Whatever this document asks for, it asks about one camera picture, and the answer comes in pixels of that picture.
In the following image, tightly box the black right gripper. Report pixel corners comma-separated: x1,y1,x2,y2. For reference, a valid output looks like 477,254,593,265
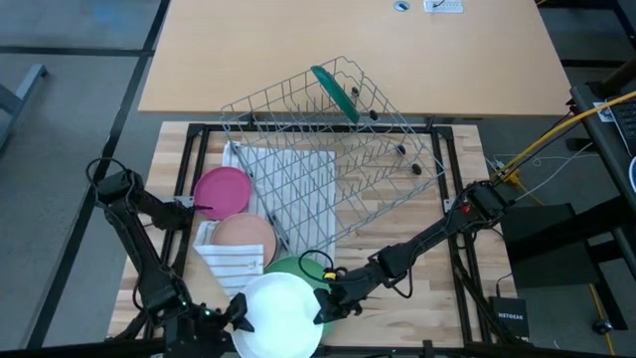
313,270,374,325

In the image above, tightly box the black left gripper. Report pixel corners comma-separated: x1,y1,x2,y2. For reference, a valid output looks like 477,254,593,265
181,291,255,349

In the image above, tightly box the white plate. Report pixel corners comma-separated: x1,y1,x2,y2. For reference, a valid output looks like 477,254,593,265
231,271,325,358

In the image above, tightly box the light green plate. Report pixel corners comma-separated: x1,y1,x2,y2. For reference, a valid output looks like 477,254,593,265
264,255,335,339

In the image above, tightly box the salmon pink plate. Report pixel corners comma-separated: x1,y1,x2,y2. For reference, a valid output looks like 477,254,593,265
211,213,278,269

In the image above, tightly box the magenta plate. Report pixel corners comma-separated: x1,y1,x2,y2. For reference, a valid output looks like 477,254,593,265
193,166,253,222

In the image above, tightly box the dark green plate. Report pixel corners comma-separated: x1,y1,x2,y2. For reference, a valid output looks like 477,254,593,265
310,65,362,124

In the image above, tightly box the white red-striped towel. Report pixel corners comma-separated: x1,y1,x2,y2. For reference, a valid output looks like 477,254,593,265
192,140,339,299

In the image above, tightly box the black desk base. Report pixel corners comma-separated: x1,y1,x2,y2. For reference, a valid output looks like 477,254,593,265
499,202,636,294

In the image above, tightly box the light wood desk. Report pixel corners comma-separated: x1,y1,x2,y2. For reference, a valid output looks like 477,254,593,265
137,0,572,119

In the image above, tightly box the black side desk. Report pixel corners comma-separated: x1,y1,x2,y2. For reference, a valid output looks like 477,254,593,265
569,82,636,210

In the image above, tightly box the grey metal bench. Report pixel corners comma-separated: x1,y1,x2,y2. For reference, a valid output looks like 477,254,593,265
0,63,50,150

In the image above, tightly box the white power strip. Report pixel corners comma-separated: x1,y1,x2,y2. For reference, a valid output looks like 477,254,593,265
422,0,464,14

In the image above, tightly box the black keyboard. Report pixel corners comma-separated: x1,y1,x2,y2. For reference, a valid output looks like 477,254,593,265
608,101,636,145

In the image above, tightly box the dark brown pole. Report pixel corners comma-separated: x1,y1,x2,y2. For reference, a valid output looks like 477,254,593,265
598,57,636,98

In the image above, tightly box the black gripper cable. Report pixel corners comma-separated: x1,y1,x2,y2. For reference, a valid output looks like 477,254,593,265
296,249,349,284

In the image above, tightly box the grey wire dish rack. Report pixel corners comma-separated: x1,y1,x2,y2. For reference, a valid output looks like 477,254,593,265
219,55,446,258

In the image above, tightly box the black Netgear switch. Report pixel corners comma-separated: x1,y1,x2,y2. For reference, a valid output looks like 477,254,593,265
488,295,531,339

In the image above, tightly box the black aluminium frame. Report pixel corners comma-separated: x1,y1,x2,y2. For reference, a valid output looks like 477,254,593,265
106,121,536,358

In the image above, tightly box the white cable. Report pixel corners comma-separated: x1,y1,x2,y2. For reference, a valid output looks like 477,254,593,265
484,141,597,203

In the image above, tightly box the yellow cable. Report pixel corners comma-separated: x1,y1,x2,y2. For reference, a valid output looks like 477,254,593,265
588,282,617,357
496,89,636,183

